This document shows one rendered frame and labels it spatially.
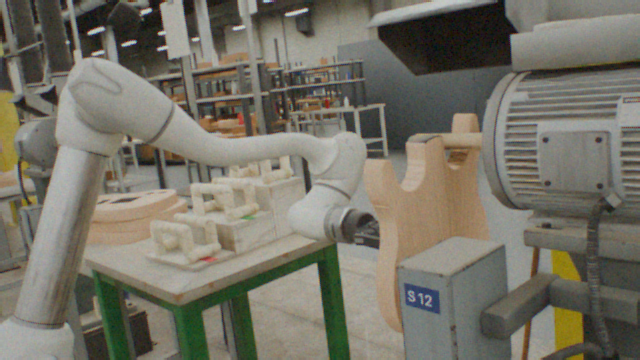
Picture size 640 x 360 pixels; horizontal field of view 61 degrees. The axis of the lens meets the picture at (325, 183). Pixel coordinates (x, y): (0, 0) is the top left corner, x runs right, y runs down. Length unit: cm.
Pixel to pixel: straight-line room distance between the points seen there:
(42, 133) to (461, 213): 243
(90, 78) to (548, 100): 79
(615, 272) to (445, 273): 28
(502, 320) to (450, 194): 36
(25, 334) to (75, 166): 35
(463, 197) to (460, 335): 42
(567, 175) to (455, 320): 28
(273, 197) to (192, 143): 61
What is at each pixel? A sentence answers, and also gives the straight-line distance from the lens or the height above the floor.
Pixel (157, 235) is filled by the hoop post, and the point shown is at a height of 101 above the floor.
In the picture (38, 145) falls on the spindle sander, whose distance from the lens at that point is 318.
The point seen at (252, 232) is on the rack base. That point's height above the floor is 98.
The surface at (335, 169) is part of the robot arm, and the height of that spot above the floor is 119.
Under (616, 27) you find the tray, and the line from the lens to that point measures 92.
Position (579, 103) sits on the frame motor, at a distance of 92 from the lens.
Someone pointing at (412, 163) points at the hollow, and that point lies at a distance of 108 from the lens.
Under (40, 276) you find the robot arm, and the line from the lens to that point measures 127.
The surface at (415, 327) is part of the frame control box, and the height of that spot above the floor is 102.
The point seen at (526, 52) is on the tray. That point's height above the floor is 141.
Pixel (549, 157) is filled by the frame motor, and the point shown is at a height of 125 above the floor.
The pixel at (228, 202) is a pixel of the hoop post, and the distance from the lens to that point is 166.
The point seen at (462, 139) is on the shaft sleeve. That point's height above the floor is 126.
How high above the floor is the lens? 140
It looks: 11 degrees down
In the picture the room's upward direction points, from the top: 7 degrees counter-clockwise
